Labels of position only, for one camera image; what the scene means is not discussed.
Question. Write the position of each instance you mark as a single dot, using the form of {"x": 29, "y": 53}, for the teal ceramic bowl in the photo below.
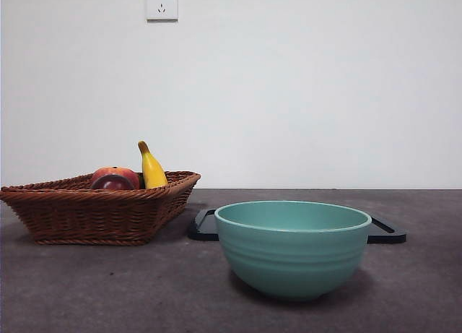
{"x": 292, "y": 260}

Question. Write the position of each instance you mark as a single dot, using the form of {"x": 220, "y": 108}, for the dark red plum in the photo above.
{"x": 111, "y": 183}

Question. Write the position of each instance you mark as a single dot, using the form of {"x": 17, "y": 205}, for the dark green rectangular tray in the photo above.
{"x": 204, "y": 228}

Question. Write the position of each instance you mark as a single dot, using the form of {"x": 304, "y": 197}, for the yellow banana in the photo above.
{"x": 153, "y": 170}

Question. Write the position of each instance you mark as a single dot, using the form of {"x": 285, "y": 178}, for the red yellow apple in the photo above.
{"x": 121, "y": 174}

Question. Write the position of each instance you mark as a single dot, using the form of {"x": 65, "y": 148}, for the brown wicker basket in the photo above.
{"x": 90, "y": 217}

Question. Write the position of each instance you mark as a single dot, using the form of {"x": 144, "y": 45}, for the white wall socket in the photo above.
{"x": 162, "y": 4}

